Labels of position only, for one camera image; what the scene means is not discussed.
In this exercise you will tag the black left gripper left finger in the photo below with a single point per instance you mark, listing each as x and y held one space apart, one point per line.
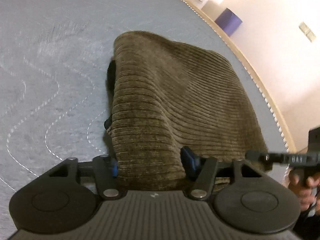
64 180

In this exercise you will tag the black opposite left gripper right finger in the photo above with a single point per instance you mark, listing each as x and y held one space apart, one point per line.
265 157

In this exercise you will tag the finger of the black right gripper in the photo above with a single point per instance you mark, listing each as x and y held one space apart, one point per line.
204 172

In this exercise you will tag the brown corduroy pants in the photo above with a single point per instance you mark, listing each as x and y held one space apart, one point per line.
167 95

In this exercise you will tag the person right hand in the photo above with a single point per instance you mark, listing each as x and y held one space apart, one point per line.
304 193

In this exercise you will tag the purple box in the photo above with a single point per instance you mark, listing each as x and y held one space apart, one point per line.
228 21

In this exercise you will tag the wall light switch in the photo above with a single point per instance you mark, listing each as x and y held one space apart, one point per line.
307 32

